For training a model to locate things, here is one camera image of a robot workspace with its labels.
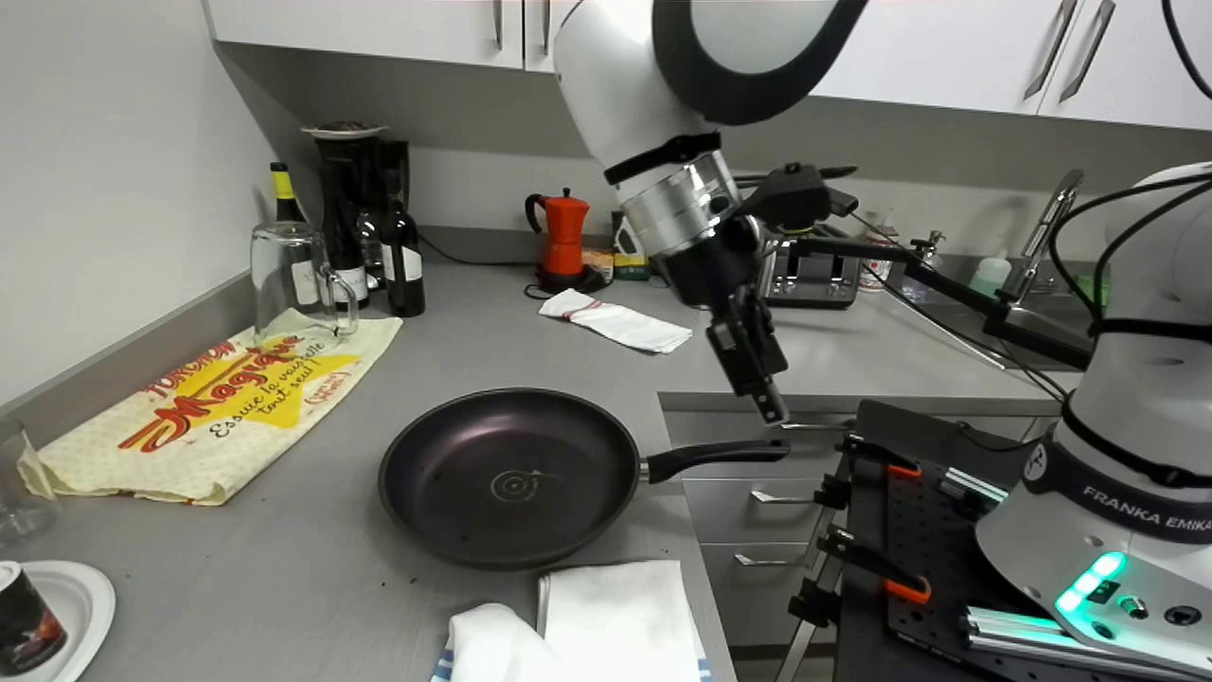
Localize black coffee machine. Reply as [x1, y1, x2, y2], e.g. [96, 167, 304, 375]
[301, 120, 417, 311]

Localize black nonstick frying pan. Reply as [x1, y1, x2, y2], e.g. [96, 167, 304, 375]
[376, 386, 793, 572]

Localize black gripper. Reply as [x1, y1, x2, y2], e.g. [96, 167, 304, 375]
[660, 215, 793, 423]

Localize yellow green sponge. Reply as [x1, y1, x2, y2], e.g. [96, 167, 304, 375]
[586, 245, 655, 283]

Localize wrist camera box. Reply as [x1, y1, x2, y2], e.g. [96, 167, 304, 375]
[735, 158, 864, 235]

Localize red moka pot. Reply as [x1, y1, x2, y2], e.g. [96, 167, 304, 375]
[524, 184, 593, 294]

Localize orange handled black clamp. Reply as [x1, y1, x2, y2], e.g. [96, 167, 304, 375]
[811, 431, 933, 515]
[789, 523, 939, 635]

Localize small white plate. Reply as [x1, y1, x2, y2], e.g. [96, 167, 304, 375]
[0, 558, 122, 682]

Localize black perforated mounting board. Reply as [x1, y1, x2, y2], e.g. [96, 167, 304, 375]
[829, 397, 1077, 682]

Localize small clear tumbler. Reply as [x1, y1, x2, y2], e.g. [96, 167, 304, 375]
[0, 429, 62, 546]

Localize plain white tea towel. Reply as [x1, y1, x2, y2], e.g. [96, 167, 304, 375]
[432, 600, 550, 682]

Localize grey drawer front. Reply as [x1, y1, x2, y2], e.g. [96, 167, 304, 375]
[660, 389, 880, 655]

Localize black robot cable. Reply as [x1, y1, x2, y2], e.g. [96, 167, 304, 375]
[1040, 164, 1212, 316]

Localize yellow printed tea towel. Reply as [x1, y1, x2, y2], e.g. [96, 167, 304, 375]
[15, 307, 404, 510]

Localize silver toaster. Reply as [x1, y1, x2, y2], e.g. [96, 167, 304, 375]
[752, 230, 870, 316]

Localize aluminium profile rail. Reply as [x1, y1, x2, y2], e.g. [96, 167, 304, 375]
[961, 604, 1212, 682]

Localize white blue folded tea towel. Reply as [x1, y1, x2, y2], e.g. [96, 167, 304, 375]
[539, 558, 707, 682]

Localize chrome kitchen faucet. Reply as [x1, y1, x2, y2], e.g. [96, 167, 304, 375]
[1004, 167, 1090, 302]

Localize dark wine bottle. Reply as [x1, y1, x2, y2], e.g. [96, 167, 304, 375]
[383, 199, 432, 323]

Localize clear upturned drinking glass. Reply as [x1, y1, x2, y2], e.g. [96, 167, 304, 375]
[245, 218, 364, 345]

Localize yellow capped wine bottle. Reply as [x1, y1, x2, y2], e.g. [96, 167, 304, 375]
[266, 158, 324, 319]

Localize white red striped towel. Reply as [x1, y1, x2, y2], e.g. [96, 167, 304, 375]
[539, 283, 698, 361]

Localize white wall cabinets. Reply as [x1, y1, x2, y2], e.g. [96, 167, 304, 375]
[206, 0, 1212, 136]

